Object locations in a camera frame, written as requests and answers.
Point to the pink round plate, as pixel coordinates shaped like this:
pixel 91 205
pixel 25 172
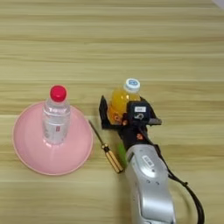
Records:
pixel 29 151

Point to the clear water bottle red cap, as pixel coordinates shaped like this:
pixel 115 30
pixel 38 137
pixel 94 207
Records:
pixel 57 122

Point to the orange juice bottle white cap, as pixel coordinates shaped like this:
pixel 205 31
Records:
pixel 121 100

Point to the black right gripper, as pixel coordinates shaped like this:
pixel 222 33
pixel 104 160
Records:
pixel 135 137

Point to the black box with white label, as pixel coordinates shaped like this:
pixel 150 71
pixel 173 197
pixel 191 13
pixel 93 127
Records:
pixel 139 113

